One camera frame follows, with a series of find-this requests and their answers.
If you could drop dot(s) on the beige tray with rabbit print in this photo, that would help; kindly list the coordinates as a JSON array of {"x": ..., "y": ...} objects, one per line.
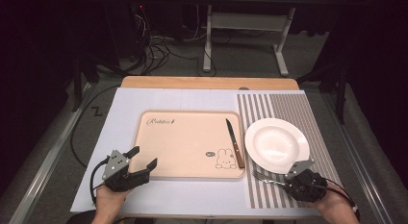
[{"x": 183, "y": 144}]

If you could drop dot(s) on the white metal desk frame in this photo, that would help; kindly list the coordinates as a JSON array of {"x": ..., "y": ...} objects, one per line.
[{"x": 247, "y": 22}]

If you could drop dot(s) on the black metal stand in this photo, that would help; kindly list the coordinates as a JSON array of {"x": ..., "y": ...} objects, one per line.
[
  {"x": 77, "y": 86},
  {"x": 341, "y": 89}
]

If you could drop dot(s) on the person's left hand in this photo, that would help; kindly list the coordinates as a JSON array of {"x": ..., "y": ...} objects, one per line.
[{"x": 110, "y": 203}]

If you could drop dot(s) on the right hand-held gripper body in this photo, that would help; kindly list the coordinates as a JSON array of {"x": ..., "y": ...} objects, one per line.
[{"x": 304, "y": 185}]

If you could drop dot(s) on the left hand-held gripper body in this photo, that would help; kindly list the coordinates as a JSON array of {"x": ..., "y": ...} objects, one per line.
[{"x": 115, "y": 163}]

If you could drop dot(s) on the person's right hand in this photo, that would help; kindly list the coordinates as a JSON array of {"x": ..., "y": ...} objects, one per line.
[{"x": 333, "y": 204}]

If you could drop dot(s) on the white board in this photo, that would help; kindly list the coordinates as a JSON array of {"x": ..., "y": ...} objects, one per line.
[{"x": 179, "y": 99}]

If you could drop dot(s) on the grey striped placemat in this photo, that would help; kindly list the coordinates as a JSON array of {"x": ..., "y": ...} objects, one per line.
[{"x": 288, "y": 105}]

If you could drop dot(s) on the metal floor rail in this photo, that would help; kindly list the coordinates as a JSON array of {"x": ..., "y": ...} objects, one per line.
[
  {"x": 48, "y": 160},
  {"x": 359, "y": 147}
]

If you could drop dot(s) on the white plate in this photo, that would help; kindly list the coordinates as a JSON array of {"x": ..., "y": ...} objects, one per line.
[{"x": 272, "y": 144}]

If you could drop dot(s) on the metal fork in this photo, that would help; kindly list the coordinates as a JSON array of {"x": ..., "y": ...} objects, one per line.
[{"x": 267, "y": 179}]

